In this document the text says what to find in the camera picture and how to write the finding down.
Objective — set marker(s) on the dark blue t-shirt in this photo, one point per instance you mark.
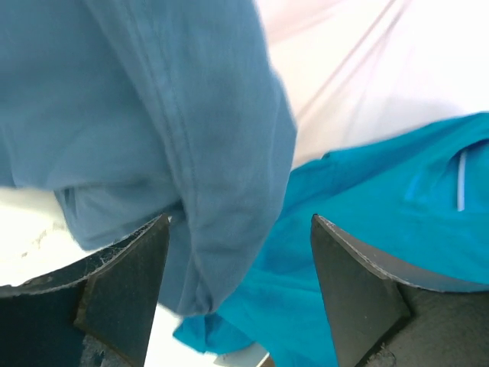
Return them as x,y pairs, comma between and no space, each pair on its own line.
129,109

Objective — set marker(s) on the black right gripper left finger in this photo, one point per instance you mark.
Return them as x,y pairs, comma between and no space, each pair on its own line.
98,311

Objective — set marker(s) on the teal t-shirt on rack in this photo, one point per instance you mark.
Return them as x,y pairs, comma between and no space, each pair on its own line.
398,195

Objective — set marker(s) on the light blue wire hanger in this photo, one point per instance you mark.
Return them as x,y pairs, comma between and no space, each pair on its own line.
460,194

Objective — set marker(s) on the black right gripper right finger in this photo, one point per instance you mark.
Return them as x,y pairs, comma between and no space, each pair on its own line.
383,311

